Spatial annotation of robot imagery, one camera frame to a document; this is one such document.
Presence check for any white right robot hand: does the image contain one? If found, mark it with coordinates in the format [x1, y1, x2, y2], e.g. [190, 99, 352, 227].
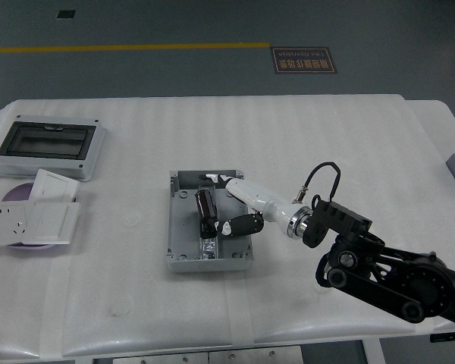
[199, 172, 301, 237]

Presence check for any open grey junction box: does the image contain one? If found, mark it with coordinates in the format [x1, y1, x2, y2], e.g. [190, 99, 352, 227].
[163, 169, 254, 274]

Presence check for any grey distribution box dark window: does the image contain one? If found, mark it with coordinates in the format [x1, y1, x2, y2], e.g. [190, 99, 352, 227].
[0, 115, 108, 183]

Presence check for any white foam table mat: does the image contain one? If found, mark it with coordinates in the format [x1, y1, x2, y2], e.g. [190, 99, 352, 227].
[0, 93, 455, 359]

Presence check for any white tape strip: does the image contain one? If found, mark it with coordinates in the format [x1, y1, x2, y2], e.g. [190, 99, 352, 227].
[37, 261, 73, 359]
[223, 280, 257, 346]

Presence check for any brown floor sign sticker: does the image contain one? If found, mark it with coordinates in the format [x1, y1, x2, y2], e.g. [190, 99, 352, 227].
[269, 46, 337, 75]

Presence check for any white table leg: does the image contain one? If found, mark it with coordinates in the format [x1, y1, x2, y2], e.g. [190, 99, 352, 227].
[362, 339, 388, 364]

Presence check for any purple round plate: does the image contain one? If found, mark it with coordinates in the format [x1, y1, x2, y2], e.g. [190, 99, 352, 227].
[2, 181, 79, 251]

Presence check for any silver metal mounting rail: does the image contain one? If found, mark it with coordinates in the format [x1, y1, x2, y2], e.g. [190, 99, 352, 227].
[198, 184, 221, 261]

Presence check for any grey metal bracket plate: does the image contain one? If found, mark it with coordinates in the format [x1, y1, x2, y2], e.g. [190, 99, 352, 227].
[111, 353, 209, 364]
[208, 349, 303, 364]

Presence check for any white wall switch plate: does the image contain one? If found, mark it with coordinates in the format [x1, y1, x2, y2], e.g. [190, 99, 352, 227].
[30, 168, 80, 200]
[22, 202, 81, 246]

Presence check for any white wall socket plate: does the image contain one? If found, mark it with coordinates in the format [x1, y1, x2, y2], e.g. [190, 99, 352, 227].
[0, 202, 37, 248]

